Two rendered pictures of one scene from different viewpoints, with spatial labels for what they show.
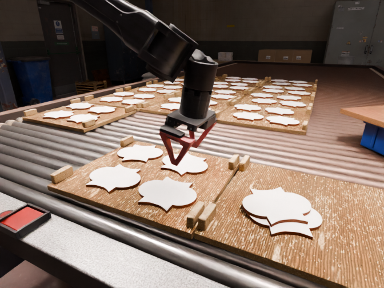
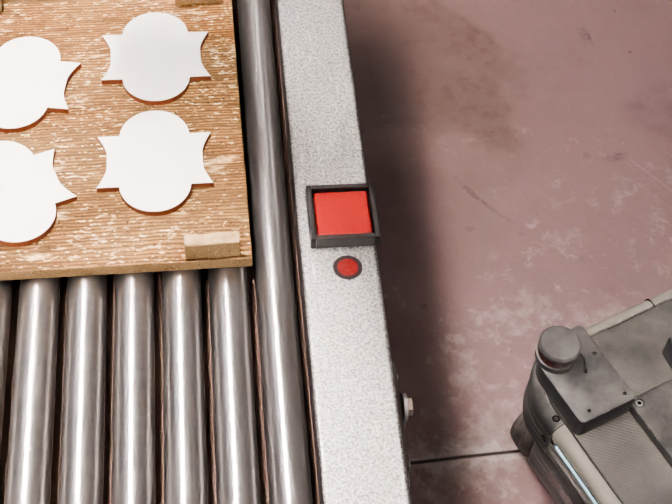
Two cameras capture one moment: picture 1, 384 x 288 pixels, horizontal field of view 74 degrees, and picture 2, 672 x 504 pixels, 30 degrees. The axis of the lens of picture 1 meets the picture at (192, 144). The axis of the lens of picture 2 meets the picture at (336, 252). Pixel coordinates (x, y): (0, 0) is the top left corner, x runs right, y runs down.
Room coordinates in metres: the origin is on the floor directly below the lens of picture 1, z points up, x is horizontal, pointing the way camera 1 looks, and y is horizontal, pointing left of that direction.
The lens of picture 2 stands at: (0.93, 1.06, 2.01)
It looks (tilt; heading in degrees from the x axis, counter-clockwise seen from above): 53 degrees down; 235
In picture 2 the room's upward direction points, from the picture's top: 4 degrees clockwise
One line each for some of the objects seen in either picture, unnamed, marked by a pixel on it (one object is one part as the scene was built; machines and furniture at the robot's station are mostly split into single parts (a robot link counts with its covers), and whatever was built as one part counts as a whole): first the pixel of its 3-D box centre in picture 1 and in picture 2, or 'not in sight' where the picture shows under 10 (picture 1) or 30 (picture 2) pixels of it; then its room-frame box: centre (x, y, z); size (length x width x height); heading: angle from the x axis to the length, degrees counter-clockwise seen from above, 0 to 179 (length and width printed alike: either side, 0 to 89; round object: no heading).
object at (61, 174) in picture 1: (62, 174); (212, 245); (0.59, 0.34, 0.95); 0.06 x 0.02 x 0.03; 155
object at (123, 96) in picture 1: (128, 98); not in sight; (1.58, 0.40, 0.94); 0.41 x 0.35 x 0.04; 63
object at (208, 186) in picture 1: (152, 174); (88, 127); (0.63, 0.11, 0.93); 0.41 x 0.35 x 0.02; 65
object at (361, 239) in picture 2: (23, 219); (342, 215); (0.44, 0.36, 0.92); 0.08 x 0.08 x 0.02; 64
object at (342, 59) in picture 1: (344, 66); not in sight; (5.35, -3.08, 0.79); 0.30 x 0.29 x 0.37; 67
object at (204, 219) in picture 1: (207, 216); not in sight; (0.42, -0.03, 0.95); 0.06 x 0.02 x 0.03; 153
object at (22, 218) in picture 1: (23, 220); (342, 216); (0.44, 0.36, 0.92); 0.06 x 0.06 x 0.01; 64
